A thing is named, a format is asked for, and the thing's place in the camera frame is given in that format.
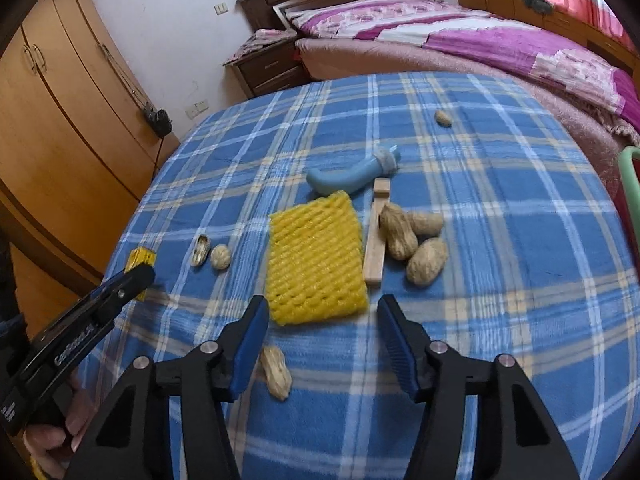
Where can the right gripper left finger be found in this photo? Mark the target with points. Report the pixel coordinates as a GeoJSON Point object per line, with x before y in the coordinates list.
{"type": "Point", "coordinates": [129, 438]}

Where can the yellow foam fruit net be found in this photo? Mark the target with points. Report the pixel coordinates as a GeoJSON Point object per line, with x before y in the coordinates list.
{"type": "Point", "coordinates": [315, 260]}

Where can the person's left hand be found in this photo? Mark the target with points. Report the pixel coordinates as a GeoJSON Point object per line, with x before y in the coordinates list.
{"type": "Point", "coordinates": [50, 448]}

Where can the small yellow box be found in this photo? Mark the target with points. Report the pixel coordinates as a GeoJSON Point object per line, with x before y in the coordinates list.
{"type": "Point", "coordinates": [140, 259]}

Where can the peanut near gripper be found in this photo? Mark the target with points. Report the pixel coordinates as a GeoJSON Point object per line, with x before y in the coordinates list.
{"type": "Point", "coordinates": [278, 377]}

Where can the peanut in shell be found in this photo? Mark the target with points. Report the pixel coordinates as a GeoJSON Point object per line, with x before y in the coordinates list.
{"type": "Point", "coordinates": [426, 224]}
{"type": "Point", "coordinates": [427, 262]}
{"type": "Point", "coordinates": [401, 241]}

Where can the small round peanut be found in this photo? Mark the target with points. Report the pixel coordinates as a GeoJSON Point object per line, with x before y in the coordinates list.
{"type": "Point", "coordinates": [220, 257]}

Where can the wooden clothespin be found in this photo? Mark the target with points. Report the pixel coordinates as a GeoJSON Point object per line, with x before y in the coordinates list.
{"type": "Point", "coordinates": [374, 254]}

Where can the light wooden wardrobe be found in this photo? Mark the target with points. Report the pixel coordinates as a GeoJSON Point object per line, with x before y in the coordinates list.
{"type": "Point", "coordinates": [77, 154]}

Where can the red bin green rim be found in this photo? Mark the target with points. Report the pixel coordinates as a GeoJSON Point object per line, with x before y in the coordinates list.
{"type": "Point", "coordinates": [628, 164]}

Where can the light blue rubber tube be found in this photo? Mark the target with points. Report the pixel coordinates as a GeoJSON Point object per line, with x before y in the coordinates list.
{"type": "Point", "coordinates": [382, 163]}

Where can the small peanut near far edge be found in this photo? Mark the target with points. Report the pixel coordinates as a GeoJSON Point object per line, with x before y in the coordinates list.
{"type": "Point", "coordinates": [443, 119]}

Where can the dark wooden nightstand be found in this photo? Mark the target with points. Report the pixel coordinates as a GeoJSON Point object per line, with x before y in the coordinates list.
{"type": "Point", "coordinates": [268, 62]}

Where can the long wooden low cabinet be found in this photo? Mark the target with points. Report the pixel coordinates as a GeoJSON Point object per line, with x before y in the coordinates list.
{"type": "Point", "coordinates": [564, 25]}

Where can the bed with purple quilt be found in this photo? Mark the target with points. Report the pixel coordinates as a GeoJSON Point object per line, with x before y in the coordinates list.
{"type": "Point", "coordinates": [595, 101]}

